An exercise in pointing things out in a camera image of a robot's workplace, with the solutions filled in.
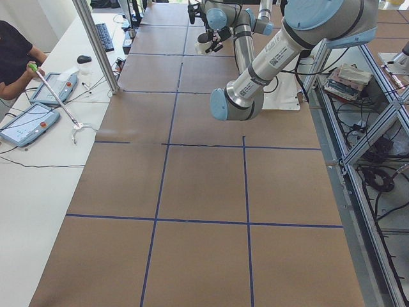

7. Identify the green handled reacher grabber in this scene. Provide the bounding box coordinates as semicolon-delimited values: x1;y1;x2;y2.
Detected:
28;63;98;145

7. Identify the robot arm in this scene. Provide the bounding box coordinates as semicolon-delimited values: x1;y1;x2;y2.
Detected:
210;1;378;121
190;1;274;73

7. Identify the stack of books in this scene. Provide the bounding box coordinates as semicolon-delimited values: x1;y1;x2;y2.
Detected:
323;63;373;101

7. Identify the aluminium frame post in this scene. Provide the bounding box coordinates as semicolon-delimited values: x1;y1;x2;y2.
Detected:
72;0;120;95

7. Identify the black computer mouse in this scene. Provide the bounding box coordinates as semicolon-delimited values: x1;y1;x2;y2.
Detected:
77;55;92;64

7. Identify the near teach pendant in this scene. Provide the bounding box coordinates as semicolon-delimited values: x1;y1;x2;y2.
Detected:
1;102;61;147

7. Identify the aluminium side frame rack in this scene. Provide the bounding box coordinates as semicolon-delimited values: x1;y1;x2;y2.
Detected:
304;42;408;306

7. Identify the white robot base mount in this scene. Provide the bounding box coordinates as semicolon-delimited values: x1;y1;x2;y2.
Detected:
263;73;300;111

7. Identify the black keyboard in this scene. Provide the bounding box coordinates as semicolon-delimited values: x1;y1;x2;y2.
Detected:
95;23;114;52

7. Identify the white ribbed mug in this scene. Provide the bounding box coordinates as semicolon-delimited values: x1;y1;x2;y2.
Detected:
194;33;213;55

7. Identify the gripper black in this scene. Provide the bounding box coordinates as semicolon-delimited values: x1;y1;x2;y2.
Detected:
210;26;232;52
204;28;214;43

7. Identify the person in black shirt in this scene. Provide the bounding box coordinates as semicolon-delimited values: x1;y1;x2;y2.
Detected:
1;20;47;100

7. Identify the far teach pendant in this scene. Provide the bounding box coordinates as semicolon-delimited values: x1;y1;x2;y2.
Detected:
29;72;78;107

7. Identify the teach pendant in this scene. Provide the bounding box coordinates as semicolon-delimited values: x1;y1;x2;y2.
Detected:
29;72;78;107
1;102;61;147

